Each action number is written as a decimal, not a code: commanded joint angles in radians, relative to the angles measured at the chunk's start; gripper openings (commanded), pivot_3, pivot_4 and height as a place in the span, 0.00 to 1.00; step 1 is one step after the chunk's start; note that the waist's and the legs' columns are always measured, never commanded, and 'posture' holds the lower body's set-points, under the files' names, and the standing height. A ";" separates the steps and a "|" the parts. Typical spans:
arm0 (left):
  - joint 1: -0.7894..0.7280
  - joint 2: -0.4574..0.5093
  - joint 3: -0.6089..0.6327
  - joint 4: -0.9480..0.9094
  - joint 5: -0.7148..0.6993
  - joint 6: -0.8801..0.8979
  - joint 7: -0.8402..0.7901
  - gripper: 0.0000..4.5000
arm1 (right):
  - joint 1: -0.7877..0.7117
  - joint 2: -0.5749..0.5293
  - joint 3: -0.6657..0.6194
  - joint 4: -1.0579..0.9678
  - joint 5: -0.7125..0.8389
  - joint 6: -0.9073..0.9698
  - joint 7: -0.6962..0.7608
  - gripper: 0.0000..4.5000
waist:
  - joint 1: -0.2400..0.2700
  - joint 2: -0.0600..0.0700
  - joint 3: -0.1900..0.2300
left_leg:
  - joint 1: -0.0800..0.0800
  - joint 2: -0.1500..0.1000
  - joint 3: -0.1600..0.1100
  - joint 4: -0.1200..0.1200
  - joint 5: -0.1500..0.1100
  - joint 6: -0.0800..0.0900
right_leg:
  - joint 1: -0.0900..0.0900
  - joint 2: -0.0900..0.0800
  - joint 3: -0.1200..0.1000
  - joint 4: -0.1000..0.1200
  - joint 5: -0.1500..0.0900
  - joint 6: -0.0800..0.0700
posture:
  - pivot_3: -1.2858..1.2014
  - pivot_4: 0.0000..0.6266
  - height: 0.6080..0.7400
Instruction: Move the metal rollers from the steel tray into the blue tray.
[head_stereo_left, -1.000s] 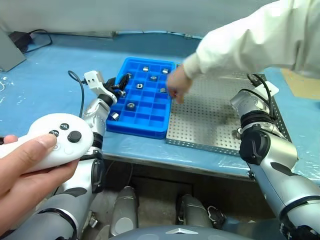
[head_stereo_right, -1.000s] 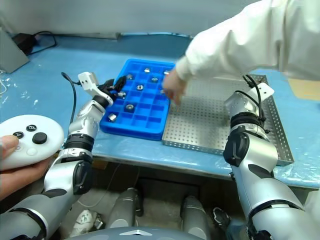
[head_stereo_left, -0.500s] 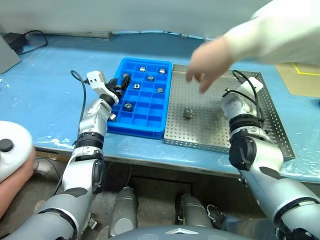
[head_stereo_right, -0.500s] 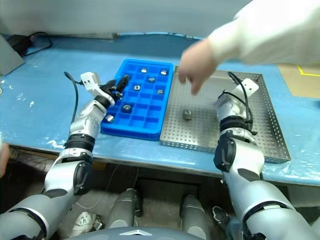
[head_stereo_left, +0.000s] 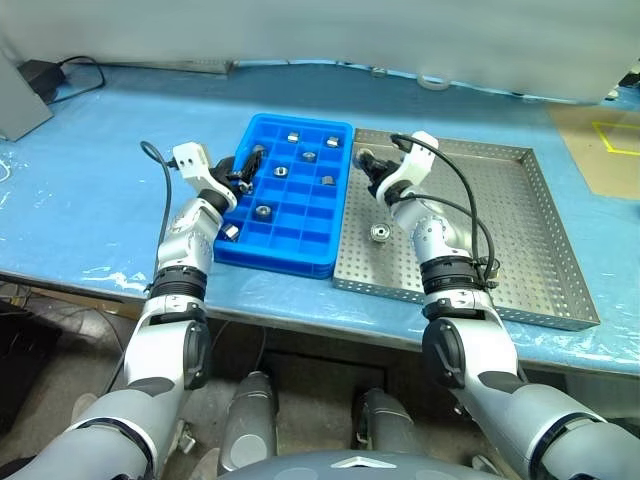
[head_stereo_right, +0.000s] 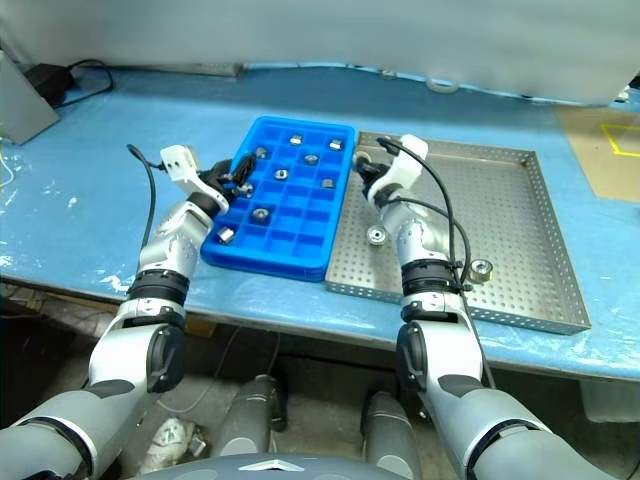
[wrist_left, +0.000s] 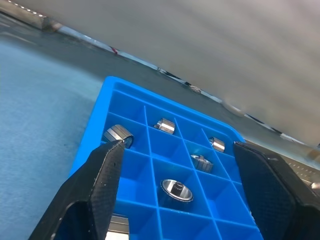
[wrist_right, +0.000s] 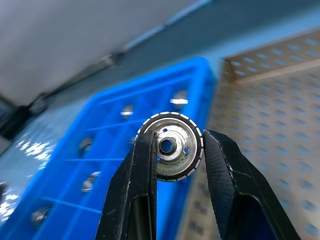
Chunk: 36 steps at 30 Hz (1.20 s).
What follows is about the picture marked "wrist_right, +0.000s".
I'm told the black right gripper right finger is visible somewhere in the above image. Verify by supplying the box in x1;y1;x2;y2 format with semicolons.
202;128;301;240

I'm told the blue compartment tray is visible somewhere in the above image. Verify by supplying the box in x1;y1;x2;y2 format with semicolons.
4;56;217;240

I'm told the perforated metal tray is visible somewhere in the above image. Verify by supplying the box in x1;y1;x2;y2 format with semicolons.
174;29;320;240

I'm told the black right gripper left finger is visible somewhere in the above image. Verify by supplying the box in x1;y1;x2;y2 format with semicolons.
94;129;159;240

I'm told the nut in blue tray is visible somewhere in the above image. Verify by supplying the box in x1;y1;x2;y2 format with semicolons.
79;137;95;156

